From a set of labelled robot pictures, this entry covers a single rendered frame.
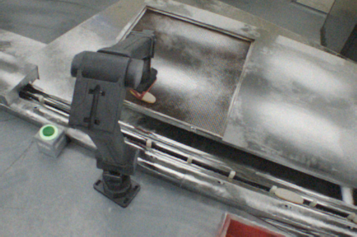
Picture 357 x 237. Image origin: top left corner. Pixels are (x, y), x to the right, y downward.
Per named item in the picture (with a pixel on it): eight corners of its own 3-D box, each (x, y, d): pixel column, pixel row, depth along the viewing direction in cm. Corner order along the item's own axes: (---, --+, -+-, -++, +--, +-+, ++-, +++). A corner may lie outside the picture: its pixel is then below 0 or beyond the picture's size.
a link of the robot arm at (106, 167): (102, 182, 84) (122, 186, 84) (101, 162, 77) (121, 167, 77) (111, 155, 90) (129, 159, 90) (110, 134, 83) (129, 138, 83)
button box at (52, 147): (38, 155, 97) (31, 136, 89) (51, 139, 103) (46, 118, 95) (58, 165, 96) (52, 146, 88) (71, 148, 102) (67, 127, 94)
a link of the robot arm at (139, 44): (69, 85, 49) (132, 97, 49) (72, 50, 47) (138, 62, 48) (124, 47, 90) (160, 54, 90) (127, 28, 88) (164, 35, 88)
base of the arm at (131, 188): (92, 187, 89) (125, 209, 86) (90, 174, 83) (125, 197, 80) (109, 167, 95) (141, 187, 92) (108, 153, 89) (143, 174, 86)
